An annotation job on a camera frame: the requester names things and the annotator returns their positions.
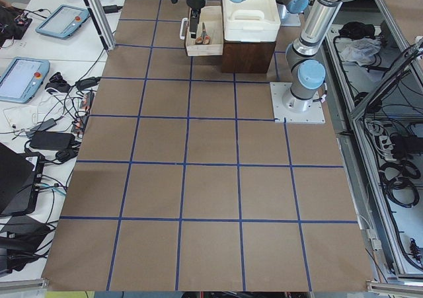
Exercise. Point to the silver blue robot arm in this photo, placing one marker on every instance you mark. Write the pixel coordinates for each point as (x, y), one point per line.
(308, 74)

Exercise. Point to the grey orange scissors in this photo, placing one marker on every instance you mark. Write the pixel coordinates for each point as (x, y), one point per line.
(204, 38)

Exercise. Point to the second blue robot base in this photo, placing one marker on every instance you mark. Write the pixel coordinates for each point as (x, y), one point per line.
(289, 11)

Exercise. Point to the blue teach pendant far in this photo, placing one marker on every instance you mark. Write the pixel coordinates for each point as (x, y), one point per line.
(63, 22)

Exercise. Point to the light wooden drawer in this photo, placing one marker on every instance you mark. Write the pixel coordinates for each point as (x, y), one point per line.
(212, 18)

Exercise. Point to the aluminium frame post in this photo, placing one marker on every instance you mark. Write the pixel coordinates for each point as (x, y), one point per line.
(101, 24)

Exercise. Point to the crumpled white cloth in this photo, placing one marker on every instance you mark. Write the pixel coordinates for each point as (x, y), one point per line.
(361, 51)

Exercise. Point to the blue teach pendant near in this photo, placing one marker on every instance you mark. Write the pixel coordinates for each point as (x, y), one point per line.
(22, 78)

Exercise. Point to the white drawer handle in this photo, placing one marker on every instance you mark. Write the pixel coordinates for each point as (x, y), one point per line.
(184, 28)

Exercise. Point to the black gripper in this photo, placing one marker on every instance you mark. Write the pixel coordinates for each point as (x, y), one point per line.
(196, 1)

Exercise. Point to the black power adapter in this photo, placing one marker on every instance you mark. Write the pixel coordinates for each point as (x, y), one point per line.
(48, 140)

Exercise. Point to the blue teach pendant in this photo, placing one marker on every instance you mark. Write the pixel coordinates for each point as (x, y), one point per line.
(22, 78)
(63, 22)

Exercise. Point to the black laptop computer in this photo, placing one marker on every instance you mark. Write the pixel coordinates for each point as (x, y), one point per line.
(20, 175)

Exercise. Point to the dark brown wooden cabinet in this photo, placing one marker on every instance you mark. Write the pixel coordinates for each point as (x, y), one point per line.
(247, 57)

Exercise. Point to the white plastic tray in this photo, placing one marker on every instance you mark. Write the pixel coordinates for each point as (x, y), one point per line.
(251, 21)

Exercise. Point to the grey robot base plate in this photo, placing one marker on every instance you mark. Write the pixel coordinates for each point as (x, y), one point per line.
(289, 109)

